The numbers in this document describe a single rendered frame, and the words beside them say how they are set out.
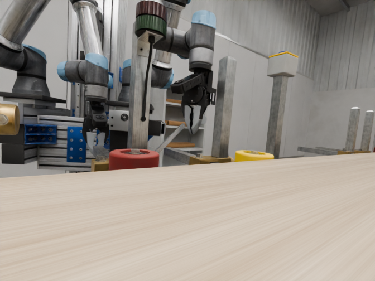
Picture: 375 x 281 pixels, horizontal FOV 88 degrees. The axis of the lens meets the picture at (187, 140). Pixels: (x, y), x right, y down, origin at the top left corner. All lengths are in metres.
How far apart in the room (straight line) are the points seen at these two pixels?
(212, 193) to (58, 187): 0.13
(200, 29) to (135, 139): 0.38
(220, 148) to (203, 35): 0.33
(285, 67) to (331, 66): 7.80
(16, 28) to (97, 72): 0.43
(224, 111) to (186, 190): 0.40
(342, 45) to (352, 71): 0.94
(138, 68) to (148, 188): 0.30
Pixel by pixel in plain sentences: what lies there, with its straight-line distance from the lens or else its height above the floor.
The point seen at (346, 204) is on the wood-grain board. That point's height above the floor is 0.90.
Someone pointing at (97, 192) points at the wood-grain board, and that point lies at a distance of 0.18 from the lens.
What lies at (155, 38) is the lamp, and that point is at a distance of 0.43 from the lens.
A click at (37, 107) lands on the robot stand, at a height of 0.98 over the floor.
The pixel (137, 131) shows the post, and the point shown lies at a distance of 0.43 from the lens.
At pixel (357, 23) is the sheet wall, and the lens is 8.80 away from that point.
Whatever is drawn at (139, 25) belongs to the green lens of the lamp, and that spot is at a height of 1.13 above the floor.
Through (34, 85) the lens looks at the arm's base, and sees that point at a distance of 1.22.
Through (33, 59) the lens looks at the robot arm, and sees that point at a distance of 1.23.
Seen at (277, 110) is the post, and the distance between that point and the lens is 0.76.
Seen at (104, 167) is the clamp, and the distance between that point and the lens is 0.42.
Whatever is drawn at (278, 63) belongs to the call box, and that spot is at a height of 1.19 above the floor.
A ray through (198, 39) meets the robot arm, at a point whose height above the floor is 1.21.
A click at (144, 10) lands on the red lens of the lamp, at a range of 0.42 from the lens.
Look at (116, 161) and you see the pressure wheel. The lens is 0.31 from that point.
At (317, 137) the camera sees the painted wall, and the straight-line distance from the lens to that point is 8.29.
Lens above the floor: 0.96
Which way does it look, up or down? 5 degrees down
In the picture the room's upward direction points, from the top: 4 degrees clockwise
